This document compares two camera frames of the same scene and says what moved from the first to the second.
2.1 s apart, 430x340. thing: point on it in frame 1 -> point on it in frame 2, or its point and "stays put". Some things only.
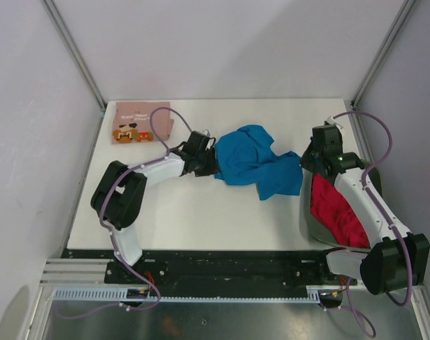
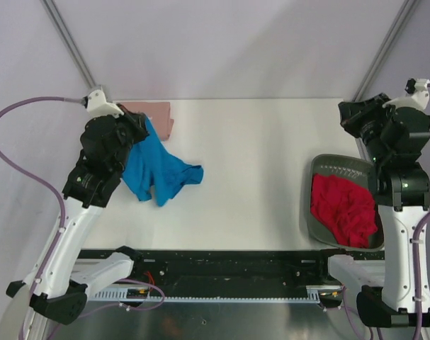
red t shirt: x=331 y=209 stays put
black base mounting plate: x=224 y=270 stays put
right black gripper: x=304 y=161 -> x=351 y=112
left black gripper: x=212 y=166 -> x=137 y=121
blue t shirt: x=245 y=156 -> x=148 y=167
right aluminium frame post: x=383 y=53 stays put
